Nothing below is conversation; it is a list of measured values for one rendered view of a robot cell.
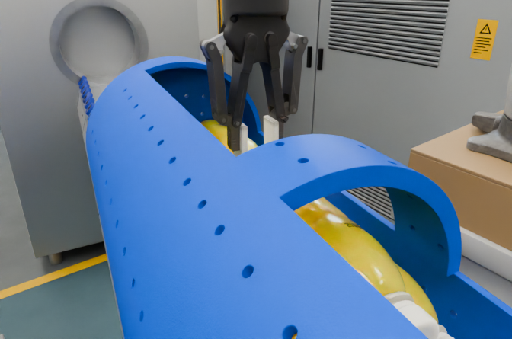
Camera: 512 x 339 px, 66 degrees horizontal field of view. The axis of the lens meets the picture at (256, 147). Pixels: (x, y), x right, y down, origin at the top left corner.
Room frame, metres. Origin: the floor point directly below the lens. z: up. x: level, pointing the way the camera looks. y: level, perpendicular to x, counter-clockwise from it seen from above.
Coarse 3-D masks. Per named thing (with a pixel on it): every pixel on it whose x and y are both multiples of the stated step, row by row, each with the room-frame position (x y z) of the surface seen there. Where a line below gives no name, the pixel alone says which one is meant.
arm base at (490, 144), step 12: (480, 120) 0.65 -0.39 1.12; (492, 120) 0.63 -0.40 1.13; (504, 120) 0.57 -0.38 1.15; (492, 132) 0.60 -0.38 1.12; (504, 132) 0.56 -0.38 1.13; (468, 144) 0.58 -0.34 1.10; (480, 144) 0.57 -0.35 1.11; (492, 144) 0.56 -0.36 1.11; (504, 144) 0.55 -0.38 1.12; (504, 156) 0.54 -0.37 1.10
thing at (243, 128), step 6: (240, 126) 0.46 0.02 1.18; (246, 126) 0.45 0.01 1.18; (240, 132) 0.46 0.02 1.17; (246, 132) 0.45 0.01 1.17; (240, 138) 0.46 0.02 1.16; (246, 138) 0.45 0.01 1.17; (240, 144) 0.46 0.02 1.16; (246, 144) 0.45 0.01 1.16; (240, 150) 0.46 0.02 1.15; (246, 150) 0.45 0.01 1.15
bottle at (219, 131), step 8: (208, 120) 0.63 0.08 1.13; (208, 128) 0.59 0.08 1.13; (216, 128) 0.58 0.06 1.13; (224, 128) 0.58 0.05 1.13; (216, 136) 0.55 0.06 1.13; (224, 136) 0.54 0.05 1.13; (224, 144) 0.52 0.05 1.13; (248, 144) 0.51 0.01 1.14; (256, 144) 0.52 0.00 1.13; (232, 152) 0.49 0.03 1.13
